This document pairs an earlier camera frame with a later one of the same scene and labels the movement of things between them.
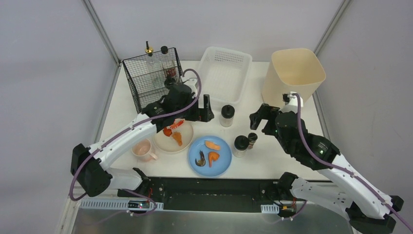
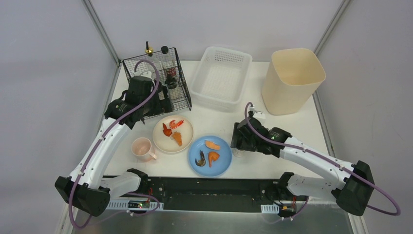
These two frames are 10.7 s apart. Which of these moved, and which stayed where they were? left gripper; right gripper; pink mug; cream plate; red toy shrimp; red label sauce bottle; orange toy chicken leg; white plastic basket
Moved: left gripper; right gripper
Stayed: red toy shrimp; red label sauce bottle; pink mug; orange toy chicken leg; cream plate; white plastic basket
